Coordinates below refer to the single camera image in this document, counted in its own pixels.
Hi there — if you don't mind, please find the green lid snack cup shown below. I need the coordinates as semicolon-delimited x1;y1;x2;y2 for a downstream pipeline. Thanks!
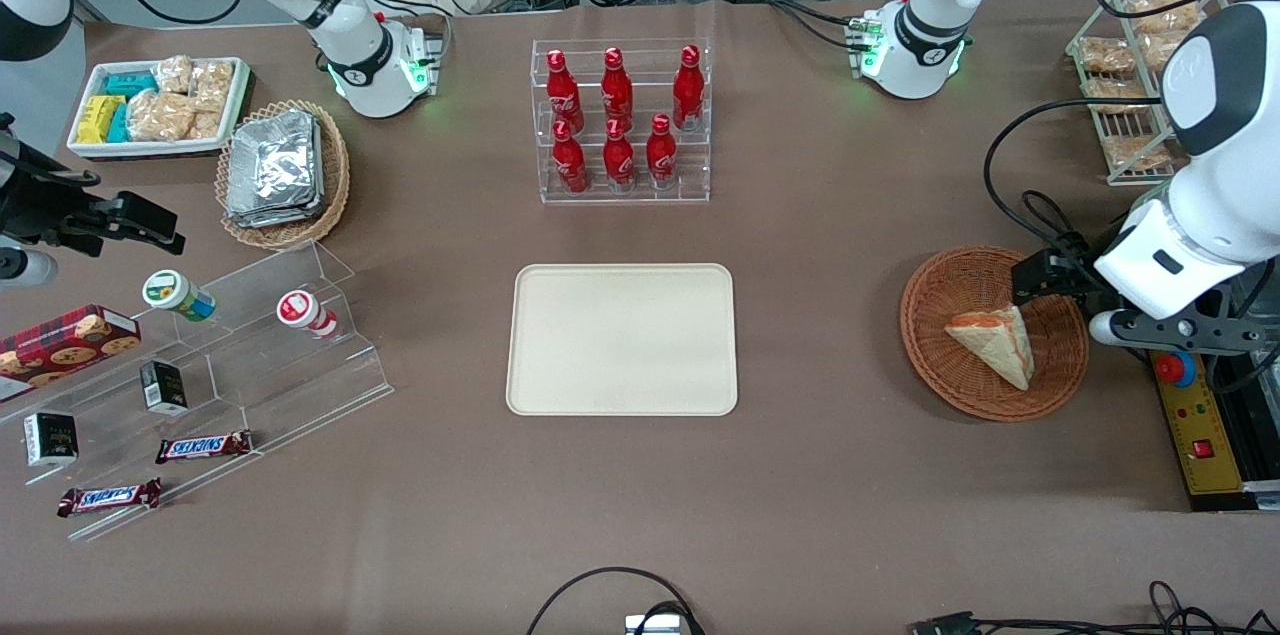
141;269;218;324

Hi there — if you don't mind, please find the yellow snack pack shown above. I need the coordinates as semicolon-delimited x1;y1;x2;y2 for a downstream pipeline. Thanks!
76;94;127;145

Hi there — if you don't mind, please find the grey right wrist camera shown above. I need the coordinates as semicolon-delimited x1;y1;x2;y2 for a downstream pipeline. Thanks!
0;247;59;289

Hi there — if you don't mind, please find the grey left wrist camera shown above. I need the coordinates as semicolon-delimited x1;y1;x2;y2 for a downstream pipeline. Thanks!
1088;309;1153;348

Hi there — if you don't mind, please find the brown snickers bar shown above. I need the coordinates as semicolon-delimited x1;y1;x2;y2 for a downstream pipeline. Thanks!
56;477;164;519
154;429;254;466

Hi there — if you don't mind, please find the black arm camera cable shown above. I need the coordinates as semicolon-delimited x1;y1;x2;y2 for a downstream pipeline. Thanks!
983;96;1166;258

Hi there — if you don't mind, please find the red lid snack cup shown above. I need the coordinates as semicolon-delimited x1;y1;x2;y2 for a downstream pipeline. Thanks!
276;289;342;342

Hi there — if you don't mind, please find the clear acrylic bottle rack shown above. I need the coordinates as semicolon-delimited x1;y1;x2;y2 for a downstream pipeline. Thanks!
530;36;714;206

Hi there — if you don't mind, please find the silver foil pack stack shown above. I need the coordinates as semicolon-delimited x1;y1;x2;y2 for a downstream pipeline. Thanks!
224;108;327;230

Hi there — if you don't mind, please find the triangular sandwich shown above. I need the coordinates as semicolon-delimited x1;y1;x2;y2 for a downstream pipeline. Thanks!
944;304;1037;392

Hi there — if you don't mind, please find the black knotted table cable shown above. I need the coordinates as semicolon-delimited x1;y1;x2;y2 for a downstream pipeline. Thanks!
1019;189;1073;246

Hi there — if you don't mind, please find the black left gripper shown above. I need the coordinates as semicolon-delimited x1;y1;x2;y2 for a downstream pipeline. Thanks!
1011;232;1113;312

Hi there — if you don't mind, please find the red cola bottle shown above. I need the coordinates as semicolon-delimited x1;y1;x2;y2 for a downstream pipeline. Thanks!
600;46;634;131
551;120;590;195
672;44;705;132
602;118;637;193
545;49;585;134
645;113;679;191

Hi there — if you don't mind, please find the round brown wicker basket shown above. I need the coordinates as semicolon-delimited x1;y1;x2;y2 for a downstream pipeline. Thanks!
899;245;1091;424

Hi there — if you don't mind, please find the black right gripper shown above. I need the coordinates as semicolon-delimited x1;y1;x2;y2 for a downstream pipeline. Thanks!
0;113;187;261

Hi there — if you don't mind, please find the bagged bread snack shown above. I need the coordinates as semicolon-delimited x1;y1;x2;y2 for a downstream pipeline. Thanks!
1084;77;1153;115
1102;134;1173;172
1140;32;1193;68
1077;36;1137;75
1124;0;1207;35

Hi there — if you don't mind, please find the black cable with connector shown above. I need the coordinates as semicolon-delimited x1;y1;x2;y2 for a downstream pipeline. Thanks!
908;579;1280;635

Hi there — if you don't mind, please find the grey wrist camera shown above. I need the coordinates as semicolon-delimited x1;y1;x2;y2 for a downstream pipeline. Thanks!
0;247;59;289
1088;309;1153;348

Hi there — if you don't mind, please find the clear acrylic stepped display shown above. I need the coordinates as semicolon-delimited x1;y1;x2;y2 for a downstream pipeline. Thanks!
0;239;395;543

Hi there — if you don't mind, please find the black looped cable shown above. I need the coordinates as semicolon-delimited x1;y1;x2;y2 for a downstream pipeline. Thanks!
525;566;707;635

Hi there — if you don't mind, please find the small black box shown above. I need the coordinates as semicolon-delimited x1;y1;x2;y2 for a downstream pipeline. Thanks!
23;411;80;469
139;359;190;417

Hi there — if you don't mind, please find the white wire rack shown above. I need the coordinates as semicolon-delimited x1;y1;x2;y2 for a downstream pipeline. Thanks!
1064;0;1233;188

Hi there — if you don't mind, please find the red emergency stop button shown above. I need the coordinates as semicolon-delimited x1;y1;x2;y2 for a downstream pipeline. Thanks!
1154;351;1198;389

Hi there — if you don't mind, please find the yellow control panel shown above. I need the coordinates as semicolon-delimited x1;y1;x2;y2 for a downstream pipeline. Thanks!
1147;347;1248;498

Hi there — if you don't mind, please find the cream plastic tray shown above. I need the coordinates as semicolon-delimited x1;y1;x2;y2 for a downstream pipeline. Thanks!
505;262;740;417

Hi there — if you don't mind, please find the white rectangular snack tray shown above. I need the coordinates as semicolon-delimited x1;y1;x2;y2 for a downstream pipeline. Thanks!
66;56;252;162

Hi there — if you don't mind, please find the red tartan cookie box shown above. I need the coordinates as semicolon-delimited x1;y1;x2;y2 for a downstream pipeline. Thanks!
0;304;143;406

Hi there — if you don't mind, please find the oval tan wicker basket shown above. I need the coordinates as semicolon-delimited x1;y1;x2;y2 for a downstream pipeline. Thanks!
215;99;352;252

